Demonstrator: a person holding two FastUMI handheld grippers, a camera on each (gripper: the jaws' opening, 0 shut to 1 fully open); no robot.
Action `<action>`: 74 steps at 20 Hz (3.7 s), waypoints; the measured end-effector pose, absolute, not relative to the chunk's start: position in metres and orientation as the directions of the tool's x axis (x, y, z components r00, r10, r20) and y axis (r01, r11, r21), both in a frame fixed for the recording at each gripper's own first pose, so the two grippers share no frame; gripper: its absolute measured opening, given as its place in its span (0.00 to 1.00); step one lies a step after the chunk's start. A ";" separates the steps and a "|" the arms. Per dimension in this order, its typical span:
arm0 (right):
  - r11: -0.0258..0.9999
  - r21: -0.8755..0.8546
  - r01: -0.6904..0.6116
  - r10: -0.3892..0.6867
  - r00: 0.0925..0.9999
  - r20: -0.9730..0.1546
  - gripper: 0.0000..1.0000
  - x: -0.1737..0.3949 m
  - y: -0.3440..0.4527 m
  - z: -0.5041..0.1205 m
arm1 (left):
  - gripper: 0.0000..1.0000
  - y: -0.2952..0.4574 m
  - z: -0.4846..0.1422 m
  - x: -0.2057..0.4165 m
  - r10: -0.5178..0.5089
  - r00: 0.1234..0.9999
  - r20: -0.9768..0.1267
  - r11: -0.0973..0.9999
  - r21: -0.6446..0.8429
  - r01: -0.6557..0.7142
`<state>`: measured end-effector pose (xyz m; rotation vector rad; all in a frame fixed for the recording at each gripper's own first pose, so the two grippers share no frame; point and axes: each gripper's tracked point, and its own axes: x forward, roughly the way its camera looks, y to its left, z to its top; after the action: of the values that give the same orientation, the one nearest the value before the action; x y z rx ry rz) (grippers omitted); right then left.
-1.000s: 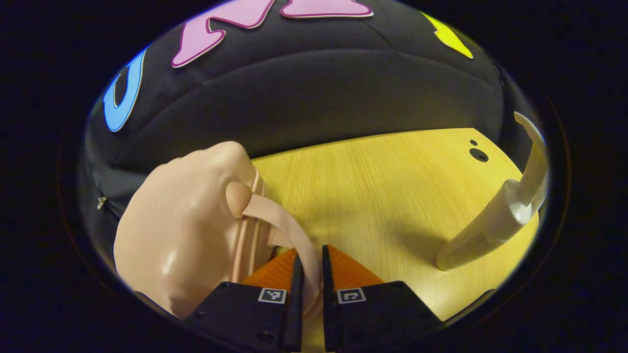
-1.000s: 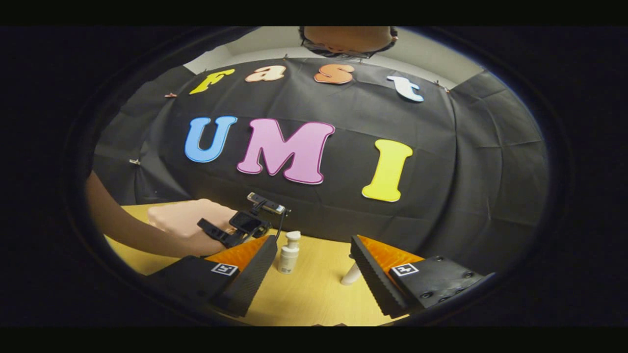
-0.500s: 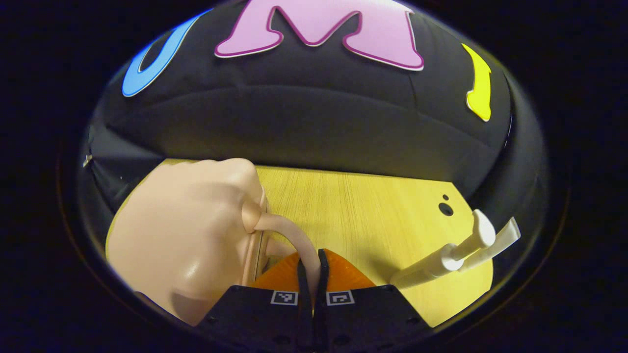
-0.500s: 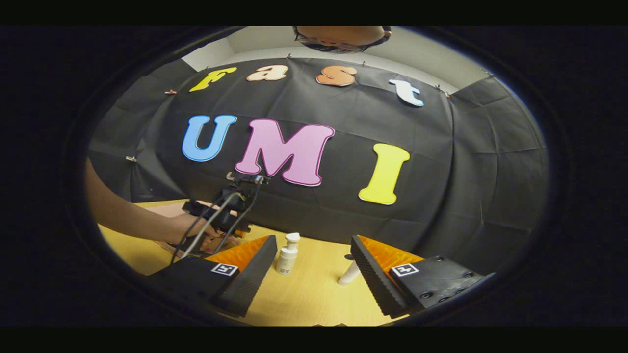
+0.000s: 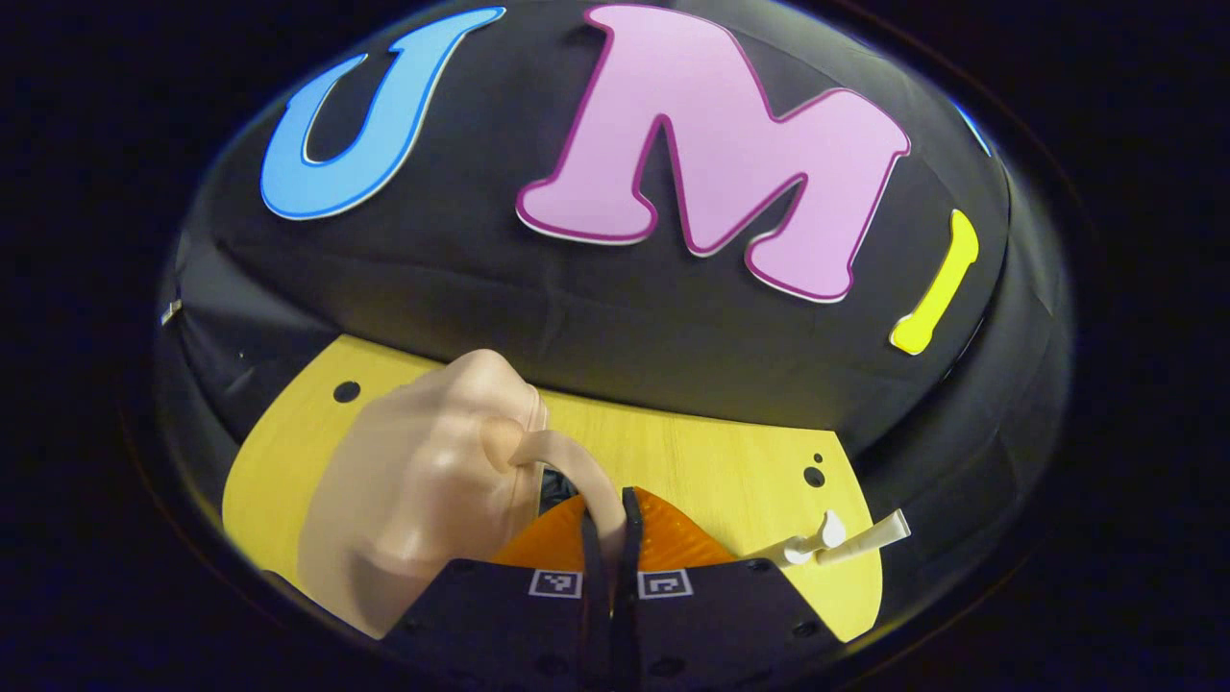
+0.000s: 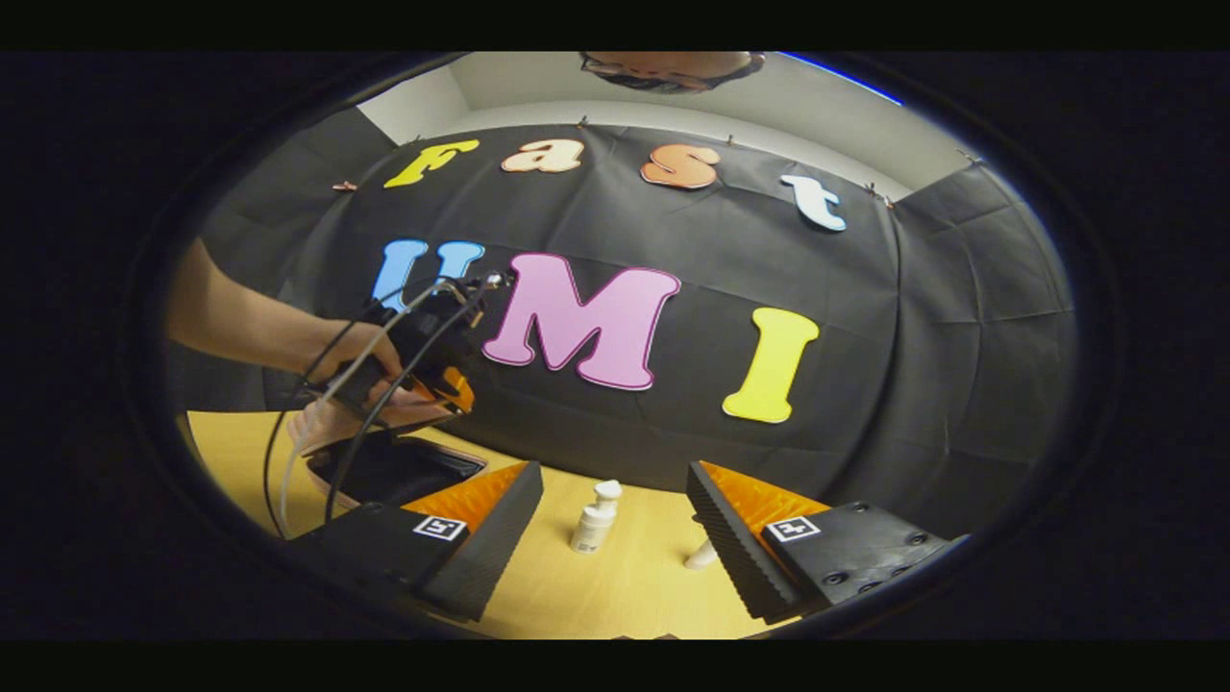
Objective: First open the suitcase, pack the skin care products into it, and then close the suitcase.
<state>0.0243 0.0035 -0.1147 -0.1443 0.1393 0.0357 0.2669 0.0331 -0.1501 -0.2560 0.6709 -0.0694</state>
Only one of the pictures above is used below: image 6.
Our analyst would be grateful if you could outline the white cable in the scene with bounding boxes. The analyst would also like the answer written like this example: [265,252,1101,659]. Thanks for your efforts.
[279,274,510,539]

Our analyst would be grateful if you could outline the white pump bottle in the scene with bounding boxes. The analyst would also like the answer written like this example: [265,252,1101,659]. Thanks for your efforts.
[570,480,625,556]

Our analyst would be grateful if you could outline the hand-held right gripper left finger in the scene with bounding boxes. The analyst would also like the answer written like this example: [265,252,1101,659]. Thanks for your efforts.
[286,461,545,622]

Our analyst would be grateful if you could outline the person's head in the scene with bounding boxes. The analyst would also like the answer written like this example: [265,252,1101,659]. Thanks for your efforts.
[579,52,767,95]

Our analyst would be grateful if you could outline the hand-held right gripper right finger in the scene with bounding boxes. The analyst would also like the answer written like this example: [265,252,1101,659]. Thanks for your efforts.
[686,460,964,622]

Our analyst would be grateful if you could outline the black backdrop cloth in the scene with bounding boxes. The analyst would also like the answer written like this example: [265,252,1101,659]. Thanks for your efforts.
[163,106,1082,544]

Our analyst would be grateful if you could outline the black cable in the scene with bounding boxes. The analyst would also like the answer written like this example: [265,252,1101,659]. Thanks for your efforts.
[261,298,405,539]
[322,279,501,525]

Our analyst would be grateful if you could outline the pink suitcase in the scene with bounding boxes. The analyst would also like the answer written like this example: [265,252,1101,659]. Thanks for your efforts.
[286,394,488,512]

